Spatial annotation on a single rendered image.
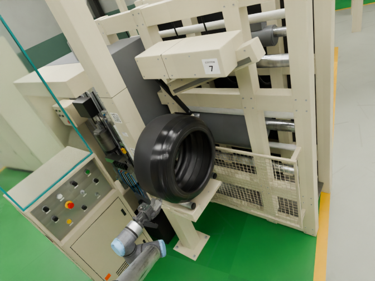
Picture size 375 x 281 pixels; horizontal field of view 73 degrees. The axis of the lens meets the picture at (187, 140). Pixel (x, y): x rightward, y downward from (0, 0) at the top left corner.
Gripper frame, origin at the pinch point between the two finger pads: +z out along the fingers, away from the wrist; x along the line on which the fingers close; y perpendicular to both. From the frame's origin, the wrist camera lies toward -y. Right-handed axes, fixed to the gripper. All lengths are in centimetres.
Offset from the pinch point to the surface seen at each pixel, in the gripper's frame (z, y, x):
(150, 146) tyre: 11.0, 34.0, 0.2
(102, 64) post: 23, 78, 25
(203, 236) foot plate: 37, -104, 25
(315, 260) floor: 57, -106, -69
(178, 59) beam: 44, 69, -10
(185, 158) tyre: 43.3, -6.2, 14.4
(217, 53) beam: 44, 70, -35
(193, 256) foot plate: 16, -103, 23
